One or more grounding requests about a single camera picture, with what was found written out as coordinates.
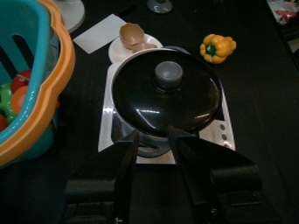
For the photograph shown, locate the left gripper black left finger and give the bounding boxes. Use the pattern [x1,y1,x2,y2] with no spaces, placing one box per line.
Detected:
[112,129,141,224]

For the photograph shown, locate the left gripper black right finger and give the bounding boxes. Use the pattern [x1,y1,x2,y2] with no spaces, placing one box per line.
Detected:
[166,125,257,224]

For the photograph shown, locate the white toy stove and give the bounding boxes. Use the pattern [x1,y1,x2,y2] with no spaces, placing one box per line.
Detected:
[97,60,237,165]

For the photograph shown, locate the white grey toy pot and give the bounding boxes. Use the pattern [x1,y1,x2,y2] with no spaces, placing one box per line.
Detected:
[109,45,228,159]

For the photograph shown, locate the black pot lid grey knob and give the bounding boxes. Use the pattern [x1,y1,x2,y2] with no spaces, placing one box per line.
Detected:
[110,51,224,138]

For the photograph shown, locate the teal basket orange rim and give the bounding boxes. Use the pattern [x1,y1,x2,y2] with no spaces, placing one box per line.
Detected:
[0,0,75,169]

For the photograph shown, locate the orange toy slice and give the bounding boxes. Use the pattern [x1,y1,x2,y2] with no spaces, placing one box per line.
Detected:
[10,85,30,115]

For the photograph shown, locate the green toy vegetable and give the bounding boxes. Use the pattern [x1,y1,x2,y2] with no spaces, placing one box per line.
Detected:
[0,82,18,123]

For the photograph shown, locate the yellow toy bell pepper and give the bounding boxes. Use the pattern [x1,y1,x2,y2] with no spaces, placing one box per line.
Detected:
[198,33,238,65]

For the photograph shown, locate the small white plate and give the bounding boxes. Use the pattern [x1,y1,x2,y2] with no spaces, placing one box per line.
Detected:
[106,33,164,64]

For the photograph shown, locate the red toy tomato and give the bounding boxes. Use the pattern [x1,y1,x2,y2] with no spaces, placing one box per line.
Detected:
[10,69,33,95]

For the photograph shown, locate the large brown eggshell half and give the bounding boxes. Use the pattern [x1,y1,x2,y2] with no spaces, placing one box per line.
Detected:
[117,22,145,49]

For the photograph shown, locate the small clear glass lid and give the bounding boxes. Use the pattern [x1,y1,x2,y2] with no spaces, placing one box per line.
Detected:
[145,0,173,15]

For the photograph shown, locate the white red clutter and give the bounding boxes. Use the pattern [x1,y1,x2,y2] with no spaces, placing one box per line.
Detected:
[266,0,299,25]

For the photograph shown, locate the white toy cleaver black handle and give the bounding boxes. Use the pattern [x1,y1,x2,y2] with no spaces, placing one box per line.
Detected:
[71,3,137,55]

